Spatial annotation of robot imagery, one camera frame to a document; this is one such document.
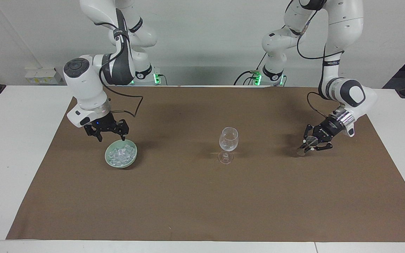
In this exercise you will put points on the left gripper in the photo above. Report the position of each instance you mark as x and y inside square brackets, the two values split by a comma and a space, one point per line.
[329, 129]

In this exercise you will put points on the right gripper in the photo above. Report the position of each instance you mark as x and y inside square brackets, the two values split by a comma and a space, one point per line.
[103, 121]

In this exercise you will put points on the small clear cup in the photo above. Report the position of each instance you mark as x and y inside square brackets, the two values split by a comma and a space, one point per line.
[301, 151]

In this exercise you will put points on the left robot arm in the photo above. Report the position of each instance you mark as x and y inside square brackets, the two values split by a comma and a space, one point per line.
[343, 21]

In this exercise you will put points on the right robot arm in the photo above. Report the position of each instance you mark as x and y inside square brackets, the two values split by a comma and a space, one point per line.
[83, 84]

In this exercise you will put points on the pile of clear ice cubes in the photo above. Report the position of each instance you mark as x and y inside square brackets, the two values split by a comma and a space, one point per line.
[121, 154]

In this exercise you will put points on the clear wine glass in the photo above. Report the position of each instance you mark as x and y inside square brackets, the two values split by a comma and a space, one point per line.
[228, 139]

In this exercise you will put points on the pale green bowl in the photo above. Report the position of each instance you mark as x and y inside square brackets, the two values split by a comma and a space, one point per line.
[110, 162]

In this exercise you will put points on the white wall socket box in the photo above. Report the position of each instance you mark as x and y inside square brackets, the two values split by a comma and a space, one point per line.
[44, 76]

